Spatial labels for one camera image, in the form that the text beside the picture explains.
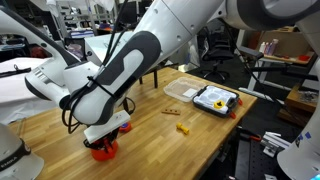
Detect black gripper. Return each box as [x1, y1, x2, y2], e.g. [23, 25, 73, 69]
[83, 128, 120, 154]

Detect orange teapot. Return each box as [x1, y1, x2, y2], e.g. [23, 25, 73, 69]
[89, 138, 120, 163]

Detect white robot on left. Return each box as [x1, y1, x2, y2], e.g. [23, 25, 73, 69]
[60, 0, 137, 135]

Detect wooden strip with holes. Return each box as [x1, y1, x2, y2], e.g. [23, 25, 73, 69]
[161, 108, 182, 116]

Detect yellow toy dumbbell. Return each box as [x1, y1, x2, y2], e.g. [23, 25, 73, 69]
[176, 122, 191, 136]

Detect white cloth covered table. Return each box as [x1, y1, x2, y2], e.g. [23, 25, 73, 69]
[0, 57, 61, 126]

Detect black tool case clear lid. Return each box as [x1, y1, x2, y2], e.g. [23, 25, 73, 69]
[162, 76, 244, 120]

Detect background equipment rack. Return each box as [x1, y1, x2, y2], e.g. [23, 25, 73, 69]
[46, 0, 118, 39]

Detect yellow black round toy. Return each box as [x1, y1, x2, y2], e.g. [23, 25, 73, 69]
[213, 99, 226, 111]

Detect black computer monitor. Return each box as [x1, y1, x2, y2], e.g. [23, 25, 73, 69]
[117, 0, 138, 25]

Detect black office chair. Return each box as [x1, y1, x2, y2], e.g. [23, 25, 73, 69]
[200, 28, 235, 83]

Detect black perforated board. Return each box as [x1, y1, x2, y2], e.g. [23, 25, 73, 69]
[233, 133, 320, 180]

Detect small white bottle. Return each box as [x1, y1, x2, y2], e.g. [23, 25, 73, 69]
[259, 41, 268, 55]

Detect pink purple bottle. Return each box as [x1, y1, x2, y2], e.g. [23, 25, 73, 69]
[266, 38, 280, 56]

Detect white rounded housing blue marks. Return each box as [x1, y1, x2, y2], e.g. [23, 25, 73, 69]
[276, 96, 320, 180]

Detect wooden crate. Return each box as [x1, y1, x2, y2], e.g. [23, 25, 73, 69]
[278, 85, 320, 128]

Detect brown cardboard carton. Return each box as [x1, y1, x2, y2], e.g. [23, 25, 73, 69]
[256, 29, 318, 65]

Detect small red tray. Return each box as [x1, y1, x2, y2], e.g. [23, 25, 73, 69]
[297, 53, 312, 62]

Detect black strap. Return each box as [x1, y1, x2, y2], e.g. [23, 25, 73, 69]
[0, 64, 33, 80]

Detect orange handled black clamp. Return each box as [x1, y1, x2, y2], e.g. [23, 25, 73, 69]
[237, 125, 263, 143]

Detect white frame desk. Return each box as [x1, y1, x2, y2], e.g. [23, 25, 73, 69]
[235, 45, 320, 105]

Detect silver metal bracket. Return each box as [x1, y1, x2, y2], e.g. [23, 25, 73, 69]
[262, 131, 292, 158]

